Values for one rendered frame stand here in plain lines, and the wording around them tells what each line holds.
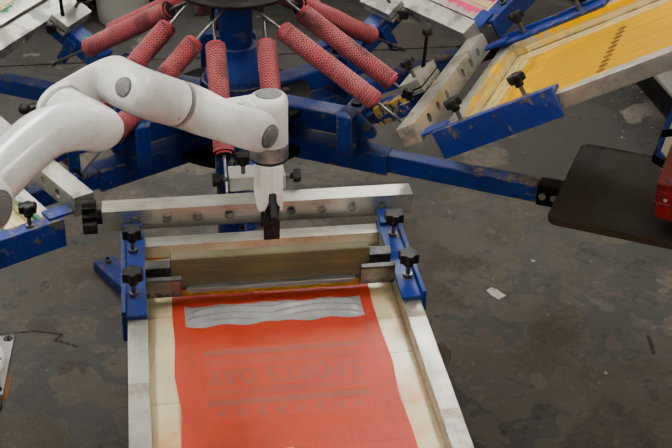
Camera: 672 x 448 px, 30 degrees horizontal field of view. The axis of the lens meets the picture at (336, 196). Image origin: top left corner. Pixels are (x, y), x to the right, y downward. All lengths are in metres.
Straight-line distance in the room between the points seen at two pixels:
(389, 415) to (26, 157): 0.80
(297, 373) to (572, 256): 2.34
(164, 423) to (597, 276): 2.49
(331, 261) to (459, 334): 1.61
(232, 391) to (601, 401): 1.81
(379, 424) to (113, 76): 0.77
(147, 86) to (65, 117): 0.17
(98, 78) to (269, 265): 0.60
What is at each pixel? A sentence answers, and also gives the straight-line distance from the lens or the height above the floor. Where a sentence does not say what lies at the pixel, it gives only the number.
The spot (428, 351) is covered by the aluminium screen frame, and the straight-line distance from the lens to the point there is 2.40.
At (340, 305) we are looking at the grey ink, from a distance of 2.56.
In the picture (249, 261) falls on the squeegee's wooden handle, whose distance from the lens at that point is 2.55.
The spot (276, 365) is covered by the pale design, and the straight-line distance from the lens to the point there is 2.41.
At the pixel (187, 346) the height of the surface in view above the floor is 0.96.
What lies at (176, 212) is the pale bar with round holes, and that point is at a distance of 2.75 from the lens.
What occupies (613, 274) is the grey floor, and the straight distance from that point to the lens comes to 4.53.
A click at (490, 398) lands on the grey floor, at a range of 3.89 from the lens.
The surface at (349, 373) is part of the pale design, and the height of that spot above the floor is 0.96.
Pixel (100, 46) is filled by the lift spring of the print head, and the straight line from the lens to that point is 3.37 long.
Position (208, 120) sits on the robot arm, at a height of 1.44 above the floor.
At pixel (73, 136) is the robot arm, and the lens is 2.04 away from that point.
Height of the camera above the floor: 2.43
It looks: 30 degrees down
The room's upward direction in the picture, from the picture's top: 1 degrees clockwise
